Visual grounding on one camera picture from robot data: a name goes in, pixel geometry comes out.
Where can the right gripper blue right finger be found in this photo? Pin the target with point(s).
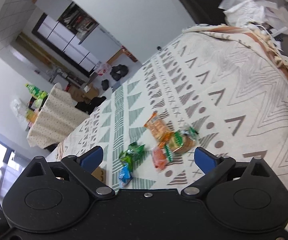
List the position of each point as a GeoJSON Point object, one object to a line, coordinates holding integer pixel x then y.
{"type": "Point", "coordinates": [205, 160]}

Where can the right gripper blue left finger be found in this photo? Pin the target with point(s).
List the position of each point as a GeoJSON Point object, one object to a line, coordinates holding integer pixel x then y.
{"type": "Point", "coordinates": [90, 160]}

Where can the round cake green-edged packet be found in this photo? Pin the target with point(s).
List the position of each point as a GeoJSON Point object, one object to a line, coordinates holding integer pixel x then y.
{"type": "Point", "coordinates": [180, 141]}

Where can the blue candy packet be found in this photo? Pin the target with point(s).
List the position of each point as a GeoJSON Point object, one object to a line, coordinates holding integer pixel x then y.
{"type": "Point", "coordinates": [125, 175]}

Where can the small orange pink packet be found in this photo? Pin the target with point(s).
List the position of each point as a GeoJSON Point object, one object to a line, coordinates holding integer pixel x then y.
{"type": "Point", "coordinates": [159, 159]}

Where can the green snack packet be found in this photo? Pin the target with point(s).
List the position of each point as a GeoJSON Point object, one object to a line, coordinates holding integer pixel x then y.
{"type": "Point", "coordinates": [133, 153]}

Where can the orange cracker packet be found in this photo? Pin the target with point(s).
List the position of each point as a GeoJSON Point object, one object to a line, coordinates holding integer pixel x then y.
{"type": "Point", "coordinates": [157, 127]}

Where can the brown cardboard box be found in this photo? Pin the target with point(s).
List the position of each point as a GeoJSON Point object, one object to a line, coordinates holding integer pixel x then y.
{"type": "Point", "coordinates": [100, 174]}

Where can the table with dotted cloth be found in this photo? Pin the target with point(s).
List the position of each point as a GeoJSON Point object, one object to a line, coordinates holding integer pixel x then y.
{"type": "Point", "coordinates": [56, 120]}

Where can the patterned bed blanket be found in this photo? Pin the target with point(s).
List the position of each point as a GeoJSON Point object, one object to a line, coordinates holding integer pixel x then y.
{"type": "Point", "coordinates": [229, 91]}

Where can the black single slipper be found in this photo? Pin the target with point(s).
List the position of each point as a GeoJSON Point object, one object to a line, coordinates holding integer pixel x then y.
{"type": "Point", "coordinates": [105, 84]}

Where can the green drink bottle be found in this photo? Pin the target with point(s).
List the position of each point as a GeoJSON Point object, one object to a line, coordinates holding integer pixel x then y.
{"type": "Point", "coordinates": [36, 93]}

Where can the pink plastic bag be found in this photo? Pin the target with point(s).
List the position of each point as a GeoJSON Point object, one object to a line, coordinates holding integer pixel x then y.
{"type": "Point", "coordinates": [102, 68]}

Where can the black shoes pile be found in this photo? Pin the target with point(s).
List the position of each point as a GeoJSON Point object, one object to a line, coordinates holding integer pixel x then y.
{"type": "Point", "coordinates": [117, 72]}

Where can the white crumpled clothes pile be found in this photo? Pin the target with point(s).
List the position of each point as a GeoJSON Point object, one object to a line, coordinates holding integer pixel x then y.
{"type": "Point", "coordinates": [239, 13]}

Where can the white cabinet with black frame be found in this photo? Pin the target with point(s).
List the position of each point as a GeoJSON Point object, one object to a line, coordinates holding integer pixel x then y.
{"type": "Point", "coordinates": [77, 38]}

